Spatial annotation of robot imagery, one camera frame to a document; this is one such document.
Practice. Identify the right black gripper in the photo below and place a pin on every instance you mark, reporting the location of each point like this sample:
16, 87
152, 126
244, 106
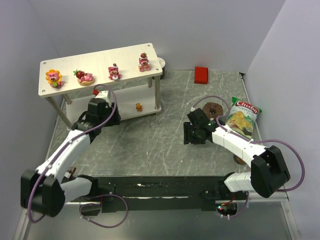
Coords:
187, 133

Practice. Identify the orange bear toy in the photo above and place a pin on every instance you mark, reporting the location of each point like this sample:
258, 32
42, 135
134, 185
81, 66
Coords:
139, 107

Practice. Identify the pink bear strawberry cake toy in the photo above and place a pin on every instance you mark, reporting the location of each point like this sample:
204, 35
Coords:
143, 63

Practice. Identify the pink bear cupcake toy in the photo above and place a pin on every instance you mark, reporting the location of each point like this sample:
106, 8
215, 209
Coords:
114, 73

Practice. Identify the pink bear donut toy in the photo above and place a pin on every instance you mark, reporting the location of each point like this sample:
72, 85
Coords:
84, 78

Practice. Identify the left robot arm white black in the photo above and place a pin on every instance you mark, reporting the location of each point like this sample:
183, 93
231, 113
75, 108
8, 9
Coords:
43, 190

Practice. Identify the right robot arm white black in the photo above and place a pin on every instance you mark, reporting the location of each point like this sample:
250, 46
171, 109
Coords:
268, 169

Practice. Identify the white round object behind shelf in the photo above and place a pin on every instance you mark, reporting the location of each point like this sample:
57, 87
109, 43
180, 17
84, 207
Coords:
163, 66

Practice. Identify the white two-tier shelf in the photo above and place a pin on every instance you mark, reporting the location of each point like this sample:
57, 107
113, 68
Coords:
97, 63

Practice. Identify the brown green wrapped roll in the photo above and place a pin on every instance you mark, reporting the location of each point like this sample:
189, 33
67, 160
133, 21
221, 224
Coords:
212, 110

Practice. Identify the green cassava chips bag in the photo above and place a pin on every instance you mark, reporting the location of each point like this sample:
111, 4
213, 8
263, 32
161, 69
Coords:
242, 117

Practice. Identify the brown jar with lid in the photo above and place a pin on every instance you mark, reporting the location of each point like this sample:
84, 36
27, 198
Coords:
238, 160

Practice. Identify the red block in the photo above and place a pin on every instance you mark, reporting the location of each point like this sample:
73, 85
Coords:
201, 75

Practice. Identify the brown snack bar wrapper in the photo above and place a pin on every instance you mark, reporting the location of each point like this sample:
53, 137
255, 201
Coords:
70, 172

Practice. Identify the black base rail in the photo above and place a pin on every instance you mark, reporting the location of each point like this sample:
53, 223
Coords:
150, 193

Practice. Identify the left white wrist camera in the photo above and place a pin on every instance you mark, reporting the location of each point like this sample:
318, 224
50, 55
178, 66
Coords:
104, 94

